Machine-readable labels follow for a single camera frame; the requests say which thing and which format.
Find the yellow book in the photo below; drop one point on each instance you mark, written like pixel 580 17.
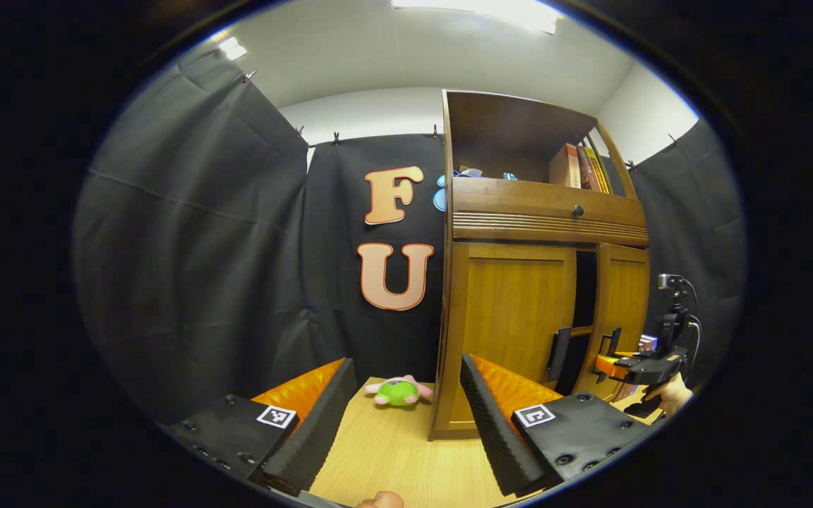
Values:
pixel 599 173

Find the small ceiling light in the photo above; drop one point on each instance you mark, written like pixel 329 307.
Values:
pixel 232 48

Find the green pink plush toy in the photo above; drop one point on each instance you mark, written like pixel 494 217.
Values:
pixel 398 393

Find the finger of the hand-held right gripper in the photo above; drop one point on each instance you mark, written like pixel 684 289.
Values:
pixel 607 365

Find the dark brown book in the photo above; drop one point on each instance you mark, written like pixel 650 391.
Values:
pixel 586 171

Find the wooden cabinet door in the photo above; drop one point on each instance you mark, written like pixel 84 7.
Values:
pixel 625 296
pixel 512 310

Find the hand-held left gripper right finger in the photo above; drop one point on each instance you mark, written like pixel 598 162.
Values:
pixel 488 423

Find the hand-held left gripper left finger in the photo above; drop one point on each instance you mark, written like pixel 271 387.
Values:
pixel 325 423

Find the tan red book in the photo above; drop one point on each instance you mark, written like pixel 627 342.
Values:
pixel 564 166

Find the pale blue small object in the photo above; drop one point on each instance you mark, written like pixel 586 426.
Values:
pixel 468 171

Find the wooden double-door shoe cabinet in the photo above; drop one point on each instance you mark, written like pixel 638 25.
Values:
pixel 533 204

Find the large ceiling light panel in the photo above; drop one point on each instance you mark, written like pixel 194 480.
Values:
pixel 491 10

